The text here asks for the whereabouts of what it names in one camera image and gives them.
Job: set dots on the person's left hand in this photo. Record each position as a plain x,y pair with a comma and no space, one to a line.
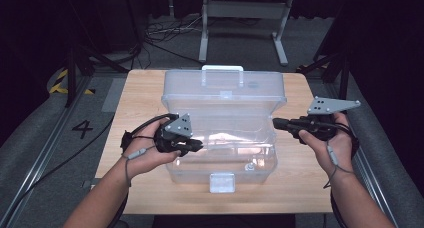
146,162

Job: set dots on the grey tape strip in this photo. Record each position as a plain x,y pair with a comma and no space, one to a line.
90,183

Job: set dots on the black metal stand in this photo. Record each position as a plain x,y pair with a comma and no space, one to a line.
343,78

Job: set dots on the black tripod stand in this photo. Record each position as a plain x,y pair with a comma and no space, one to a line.
71,74

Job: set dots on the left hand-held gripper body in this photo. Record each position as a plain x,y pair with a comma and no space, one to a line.
170,138

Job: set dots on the grey metal table frame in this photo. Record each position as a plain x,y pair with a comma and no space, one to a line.
245,9

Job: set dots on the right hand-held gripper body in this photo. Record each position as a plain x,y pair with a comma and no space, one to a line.
321,126

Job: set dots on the person's right hand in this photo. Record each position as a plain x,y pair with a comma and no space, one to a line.
343,154

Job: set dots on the metal floor rail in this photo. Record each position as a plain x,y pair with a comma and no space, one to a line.
40,161
380,188

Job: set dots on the clear plastic storage box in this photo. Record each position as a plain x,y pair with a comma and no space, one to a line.
223,128

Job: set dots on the yellow black floor tape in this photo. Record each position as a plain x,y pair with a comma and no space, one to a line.
56,86

